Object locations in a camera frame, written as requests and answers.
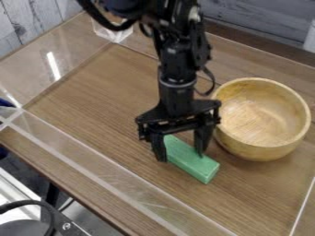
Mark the blue object at left edge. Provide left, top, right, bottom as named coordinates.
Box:
left=0, top=98, right=16, bottom=108

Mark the light wooden bowl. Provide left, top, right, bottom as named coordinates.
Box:
left=212, top=77, right=311, bottom=162

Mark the black cable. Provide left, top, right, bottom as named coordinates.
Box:
left=0, top=200, right=57, bottom=236

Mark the green rectangular block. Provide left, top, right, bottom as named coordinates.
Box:
left=164, top=136, right=220, bottom=184

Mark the clear acrylic corner bracket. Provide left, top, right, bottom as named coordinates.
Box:
left=91, top=20, right=133, bottom=43

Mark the clear acrylic front wall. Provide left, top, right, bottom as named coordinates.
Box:
left=0, top=91, right=238, bottom=236

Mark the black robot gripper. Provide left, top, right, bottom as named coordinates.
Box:
left=135, top=78, right=222, bottom=162

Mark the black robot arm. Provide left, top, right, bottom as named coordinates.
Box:
left=76, top=0, right=222, bottom=162

